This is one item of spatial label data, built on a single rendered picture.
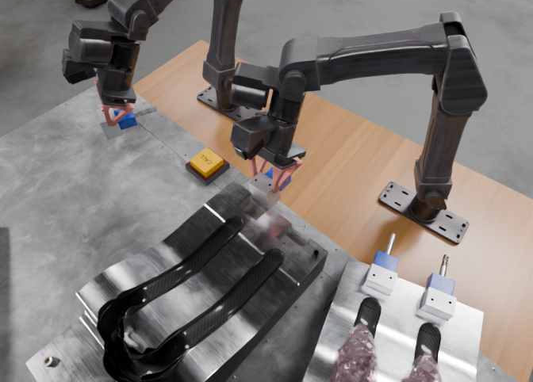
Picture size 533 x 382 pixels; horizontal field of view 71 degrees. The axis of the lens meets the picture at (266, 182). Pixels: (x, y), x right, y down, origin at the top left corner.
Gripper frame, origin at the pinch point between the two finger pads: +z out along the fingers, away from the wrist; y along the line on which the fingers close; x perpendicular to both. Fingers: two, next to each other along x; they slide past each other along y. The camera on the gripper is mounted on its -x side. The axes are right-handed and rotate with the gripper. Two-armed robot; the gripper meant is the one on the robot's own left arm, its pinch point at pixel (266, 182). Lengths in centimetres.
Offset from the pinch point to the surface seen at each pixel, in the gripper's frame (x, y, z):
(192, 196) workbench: -1.6, -19.0, 14.9
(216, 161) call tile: 5.7, -20.2, 7.5
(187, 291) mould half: -20.1, 3.0, 15.2
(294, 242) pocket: 1.5, 9.5, 9.9
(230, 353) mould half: -21.8, 16.5, 16.3
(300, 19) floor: 197, -142, 0
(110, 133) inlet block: -11.8, -38.2, 4.8
